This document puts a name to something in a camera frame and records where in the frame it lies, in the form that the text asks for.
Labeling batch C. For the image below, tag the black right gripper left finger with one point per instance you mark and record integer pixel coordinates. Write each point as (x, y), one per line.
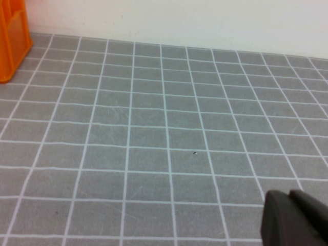
(279, 225)

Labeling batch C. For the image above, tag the grey grid tablecloth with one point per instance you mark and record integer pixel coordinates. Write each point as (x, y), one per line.
(153, 128)

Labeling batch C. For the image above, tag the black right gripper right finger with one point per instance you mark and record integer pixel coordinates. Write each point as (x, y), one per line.
(312, 215)

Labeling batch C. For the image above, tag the orange plastic cutlery holder crate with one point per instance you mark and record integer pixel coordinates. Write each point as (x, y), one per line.
(12, 38)

